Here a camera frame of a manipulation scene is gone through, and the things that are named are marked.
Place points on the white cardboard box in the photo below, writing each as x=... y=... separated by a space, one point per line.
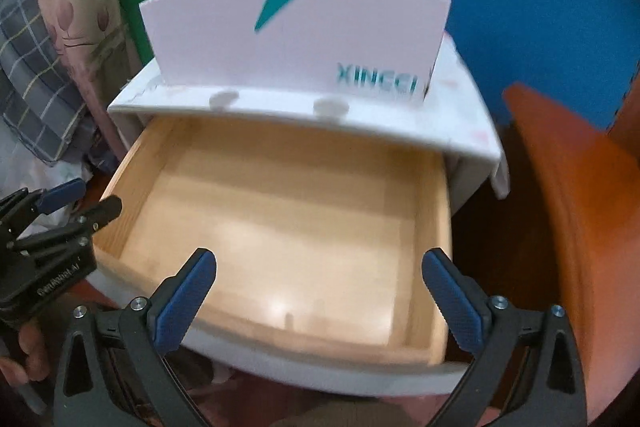
x=300 y=42

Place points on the white floral bedsheet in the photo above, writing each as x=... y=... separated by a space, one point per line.
x=30 y=172

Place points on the tulip printed mattress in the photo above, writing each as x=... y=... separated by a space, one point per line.
x=85 y=7

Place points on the blue foam mat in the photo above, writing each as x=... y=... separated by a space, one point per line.
x=525 y=7

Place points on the grey plaid blanket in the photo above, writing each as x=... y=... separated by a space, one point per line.
x=35 y=72

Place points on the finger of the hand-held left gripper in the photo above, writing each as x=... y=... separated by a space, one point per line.
x=62 y=196
x=102 y=212

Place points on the person's left hand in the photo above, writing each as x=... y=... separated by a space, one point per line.
x=35 y=342

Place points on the orange wooden furniture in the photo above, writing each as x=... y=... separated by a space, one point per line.
x=590 y=232

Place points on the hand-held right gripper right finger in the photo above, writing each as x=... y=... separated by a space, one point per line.
x=452 y=302

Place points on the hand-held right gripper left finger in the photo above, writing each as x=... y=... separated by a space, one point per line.
x=185 y=302

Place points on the person's right leg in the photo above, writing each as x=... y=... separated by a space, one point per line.
x=350 y=414

